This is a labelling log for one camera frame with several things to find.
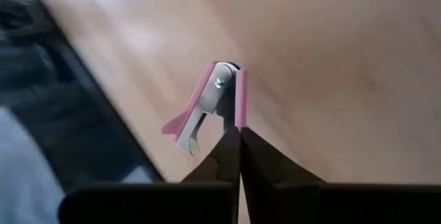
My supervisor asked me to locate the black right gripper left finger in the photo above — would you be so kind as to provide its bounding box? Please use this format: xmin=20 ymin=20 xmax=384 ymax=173
xmin=58 ymin=125 xmax=241 ymax=224

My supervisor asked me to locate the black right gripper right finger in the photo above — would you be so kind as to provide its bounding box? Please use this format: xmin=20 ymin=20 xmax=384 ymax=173
xmin=240 ymin=126 xmax=441 ymax=224

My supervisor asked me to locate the pink staple remover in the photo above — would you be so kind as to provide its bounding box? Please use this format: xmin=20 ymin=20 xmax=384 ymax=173
xmin=161 ymin=61 xmax=249 ymax=157

